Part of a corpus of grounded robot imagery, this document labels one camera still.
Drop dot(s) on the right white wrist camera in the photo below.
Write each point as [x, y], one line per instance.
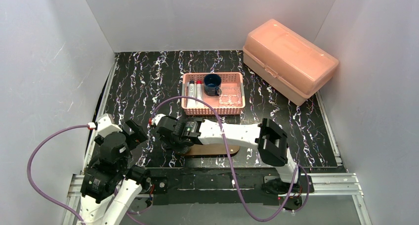
[155, 120]

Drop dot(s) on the dark blue mug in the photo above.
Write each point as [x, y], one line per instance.
[212, 83]

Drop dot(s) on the large pink lidded box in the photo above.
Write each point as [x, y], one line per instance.
[291, 64]

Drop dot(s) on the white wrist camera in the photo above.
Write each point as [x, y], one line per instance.
[104, 125]
[155, 120]

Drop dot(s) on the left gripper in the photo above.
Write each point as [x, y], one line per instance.
[131, 131]

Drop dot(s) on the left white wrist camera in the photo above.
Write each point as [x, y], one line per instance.
[104, 125]

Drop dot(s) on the red capped toothpaste tube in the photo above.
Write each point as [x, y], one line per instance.
[199, 90]

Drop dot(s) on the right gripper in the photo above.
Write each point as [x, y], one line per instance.
[166, 131]

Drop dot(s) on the brown wooden oval tray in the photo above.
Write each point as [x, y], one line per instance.
[206, 150]

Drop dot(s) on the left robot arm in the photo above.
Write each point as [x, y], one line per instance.
[110, 185]

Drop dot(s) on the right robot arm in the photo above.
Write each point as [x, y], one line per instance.
[267, 138]

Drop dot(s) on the aluminium frame rail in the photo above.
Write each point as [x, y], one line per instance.
[325, 184]

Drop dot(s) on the black capped toothpaste tube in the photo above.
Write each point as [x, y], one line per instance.
[191, 103]

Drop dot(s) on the clear packaged toothbrushes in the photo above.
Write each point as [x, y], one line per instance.
[230, 97]

